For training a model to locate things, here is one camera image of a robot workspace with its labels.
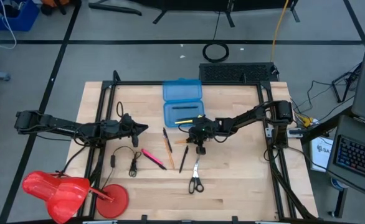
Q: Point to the black floor bar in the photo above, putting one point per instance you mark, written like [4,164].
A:
[114,8]

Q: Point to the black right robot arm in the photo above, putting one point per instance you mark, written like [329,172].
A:
[248,118]

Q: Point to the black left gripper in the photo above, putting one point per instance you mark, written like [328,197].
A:
[121,129]

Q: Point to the pink and black highlighter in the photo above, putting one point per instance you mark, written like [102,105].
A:
[153,158]

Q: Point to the grey metal bracket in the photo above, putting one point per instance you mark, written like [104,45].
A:
[269,132]
[295,133]

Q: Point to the white printed box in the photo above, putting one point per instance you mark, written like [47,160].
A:
[321,155]

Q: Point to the yellow plug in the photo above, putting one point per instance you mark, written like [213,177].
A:
[307,120]

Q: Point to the orange and black bag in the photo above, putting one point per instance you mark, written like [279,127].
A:
[53,2]

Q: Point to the black room divider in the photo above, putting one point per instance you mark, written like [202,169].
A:
[201,4]

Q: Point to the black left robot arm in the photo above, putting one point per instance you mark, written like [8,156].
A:
[61,127]

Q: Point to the blue plastic supply box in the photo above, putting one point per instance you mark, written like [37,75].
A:
[182,93]

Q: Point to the grey laptop backlit keyboard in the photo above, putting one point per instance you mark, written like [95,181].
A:
[357,155]

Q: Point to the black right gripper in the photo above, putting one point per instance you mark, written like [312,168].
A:
[207,129]

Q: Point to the black desk leg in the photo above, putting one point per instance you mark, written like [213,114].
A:
[338,202]

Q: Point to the blue plastic bin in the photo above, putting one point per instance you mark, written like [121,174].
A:
[20,21]

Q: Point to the black aluminium table frame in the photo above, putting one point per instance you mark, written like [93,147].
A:
[139,83]

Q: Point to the red desk lamp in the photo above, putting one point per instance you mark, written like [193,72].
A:
[58,193]

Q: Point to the orange wooden pencil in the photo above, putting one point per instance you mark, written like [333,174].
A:
[181,142]
[170,157]

